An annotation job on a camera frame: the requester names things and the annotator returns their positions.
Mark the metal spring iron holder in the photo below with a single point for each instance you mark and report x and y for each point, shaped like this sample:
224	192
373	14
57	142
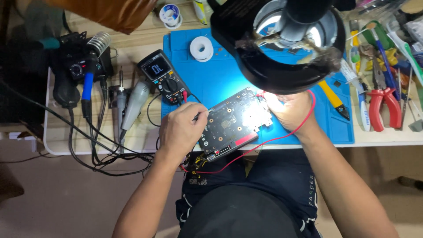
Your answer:
99	42

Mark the black multimeter test lead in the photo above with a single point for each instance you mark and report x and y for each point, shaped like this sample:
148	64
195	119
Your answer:
201	114

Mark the brown leather bag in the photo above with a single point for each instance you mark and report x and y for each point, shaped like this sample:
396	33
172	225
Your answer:
109	13

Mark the green white toothbrush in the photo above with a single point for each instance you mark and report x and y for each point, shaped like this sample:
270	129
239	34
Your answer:
408	53

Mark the black circuit board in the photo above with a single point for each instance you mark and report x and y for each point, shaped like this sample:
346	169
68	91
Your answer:
228	132

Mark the clear syringe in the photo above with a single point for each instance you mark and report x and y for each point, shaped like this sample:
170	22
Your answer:
347	71

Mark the heap of assorted tools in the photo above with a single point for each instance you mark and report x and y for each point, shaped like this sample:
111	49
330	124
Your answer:
409	29

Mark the yellow green toothbrush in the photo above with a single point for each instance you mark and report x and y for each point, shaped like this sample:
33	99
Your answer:
355	49

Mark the person's left fingers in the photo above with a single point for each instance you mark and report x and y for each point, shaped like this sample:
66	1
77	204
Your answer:
198	107

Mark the blue silicone work mat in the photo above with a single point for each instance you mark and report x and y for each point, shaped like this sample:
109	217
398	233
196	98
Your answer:
218	76

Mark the person's right fingers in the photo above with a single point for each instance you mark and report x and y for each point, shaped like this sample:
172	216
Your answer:
272	102

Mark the person's left hand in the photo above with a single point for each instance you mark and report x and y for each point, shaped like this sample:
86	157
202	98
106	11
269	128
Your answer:
180	130

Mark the person's right hand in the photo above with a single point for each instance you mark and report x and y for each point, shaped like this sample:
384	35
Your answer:
294	110

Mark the white blue solder spool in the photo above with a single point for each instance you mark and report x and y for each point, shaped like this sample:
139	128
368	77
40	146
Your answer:
177	21

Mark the blue grip soldering iron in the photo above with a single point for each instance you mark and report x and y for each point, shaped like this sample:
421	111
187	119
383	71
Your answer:
87	87

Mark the black soldering station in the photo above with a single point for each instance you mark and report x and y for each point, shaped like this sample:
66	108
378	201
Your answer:
66	89

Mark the black case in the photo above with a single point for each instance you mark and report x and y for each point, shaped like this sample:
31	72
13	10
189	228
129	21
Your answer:
19	66

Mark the person's black shorts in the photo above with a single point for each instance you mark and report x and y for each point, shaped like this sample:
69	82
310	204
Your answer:
264	198

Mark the red multimeter test lead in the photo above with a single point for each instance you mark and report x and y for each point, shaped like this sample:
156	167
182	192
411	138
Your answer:
261	95

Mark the white tape roll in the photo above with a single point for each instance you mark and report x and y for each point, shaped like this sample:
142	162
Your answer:
207	53

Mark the metal tweezers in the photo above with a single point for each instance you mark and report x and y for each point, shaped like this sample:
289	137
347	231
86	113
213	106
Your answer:
403	99

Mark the white bottle yellow label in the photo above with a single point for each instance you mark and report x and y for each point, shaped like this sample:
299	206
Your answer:
200	11

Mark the black digital multimeter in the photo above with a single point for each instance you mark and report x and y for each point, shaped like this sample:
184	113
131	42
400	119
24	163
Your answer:
165	77

